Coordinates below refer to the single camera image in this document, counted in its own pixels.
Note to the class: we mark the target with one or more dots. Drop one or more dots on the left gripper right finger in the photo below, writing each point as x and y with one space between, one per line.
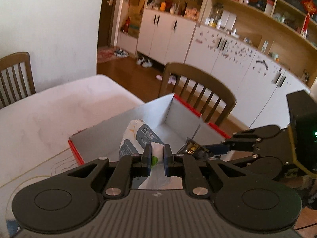
186 167

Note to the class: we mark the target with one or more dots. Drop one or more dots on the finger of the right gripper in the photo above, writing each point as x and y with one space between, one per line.
217 149

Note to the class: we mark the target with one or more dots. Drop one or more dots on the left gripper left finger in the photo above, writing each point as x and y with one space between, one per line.
120 175

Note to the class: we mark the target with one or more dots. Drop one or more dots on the black gold snack packet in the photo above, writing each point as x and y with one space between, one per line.
194 149

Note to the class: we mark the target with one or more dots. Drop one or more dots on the white patterned plastic bag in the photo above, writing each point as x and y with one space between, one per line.
134 141

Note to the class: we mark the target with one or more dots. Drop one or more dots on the red cardboard box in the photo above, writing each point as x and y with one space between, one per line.
166 120

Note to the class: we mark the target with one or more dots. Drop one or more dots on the wooden chair beside box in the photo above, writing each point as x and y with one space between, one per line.
199 89

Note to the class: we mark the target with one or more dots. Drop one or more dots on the wooden chair at far side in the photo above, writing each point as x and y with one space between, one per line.
16 78

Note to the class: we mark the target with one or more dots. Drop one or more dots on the brown door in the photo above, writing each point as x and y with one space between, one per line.
106 22

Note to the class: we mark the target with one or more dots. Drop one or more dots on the wall cabinet shelving unit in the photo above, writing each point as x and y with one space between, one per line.
254 47

